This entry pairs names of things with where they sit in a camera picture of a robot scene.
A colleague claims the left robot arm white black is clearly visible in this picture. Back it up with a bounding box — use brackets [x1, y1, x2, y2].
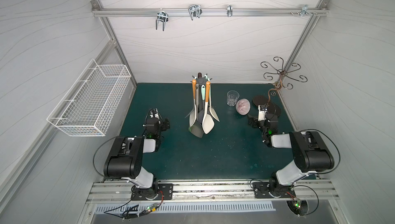
[92, 108, 170, 194]

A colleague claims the clear drinking glass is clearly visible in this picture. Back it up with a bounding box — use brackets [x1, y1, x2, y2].
[227, 90, 240, 107]

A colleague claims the white vent strip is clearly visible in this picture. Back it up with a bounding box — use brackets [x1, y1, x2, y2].
[95, 200, 276, 215]

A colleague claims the double metal hook left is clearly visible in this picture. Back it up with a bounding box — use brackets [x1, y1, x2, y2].
[155, 10, 169, 31]

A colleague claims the bronze scroll hook stand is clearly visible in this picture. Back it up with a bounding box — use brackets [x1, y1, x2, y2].
[253, 56, 308, 116]

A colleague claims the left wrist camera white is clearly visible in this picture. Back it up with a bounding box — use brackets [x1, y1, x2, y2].
[149, 108, 161, 119]

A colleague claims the double metal hook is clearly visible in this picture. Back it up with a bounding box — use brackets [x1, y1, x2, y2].
[155, 10, 169, 31]
[188, 5, 202, 20]

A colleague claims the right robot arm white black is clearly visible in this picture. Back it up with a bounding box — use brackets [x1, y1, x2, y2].
[249, 104, 339, 198]

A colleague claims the grey utensil rack stand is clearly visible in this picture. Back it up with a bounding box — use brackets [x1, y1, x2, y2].
[189, 72, 210, 125]

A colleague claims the small metal hook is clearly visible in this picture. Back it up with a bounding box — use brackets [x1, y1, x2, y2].
[227, 5, 233, 17]

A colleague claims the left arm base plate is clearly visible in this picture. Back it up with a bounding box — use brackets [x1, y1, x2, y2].
[131, 182, 174, 201]

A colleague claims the grey turner mint handle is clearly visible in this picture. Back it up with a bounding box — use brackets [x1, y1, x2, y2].
[189, 119, 204, 138]

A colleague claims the cream spoon wooden handle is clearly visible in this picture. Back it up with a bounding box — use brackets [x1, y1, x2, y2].
[189, 79, 197, 127]

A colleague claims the white wire basket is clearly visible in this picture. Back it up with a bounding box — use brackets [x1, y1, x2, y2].
[46, 59, 131, 137]

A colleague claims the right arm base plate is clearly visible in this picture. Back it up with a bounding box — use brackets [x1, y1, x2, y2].
[250, 181, 296, 199]

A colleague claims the cream spatula wooden handle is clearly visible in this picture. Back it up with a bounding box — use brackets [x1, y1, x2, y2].
[202, 81, 215, 134]

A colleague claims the aluminium cross rail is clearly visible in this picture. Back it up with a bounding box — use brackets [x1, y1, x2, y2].
[93, 7, 330, 17]

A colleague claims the pink striped bowl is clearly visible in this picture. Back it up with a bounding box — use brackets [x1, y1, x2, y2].
[236, 99, 251, 116]

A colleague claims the double metal hook middle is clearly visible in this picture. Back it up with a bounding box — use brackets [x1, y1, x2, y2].
[188, 5, 202, 20]

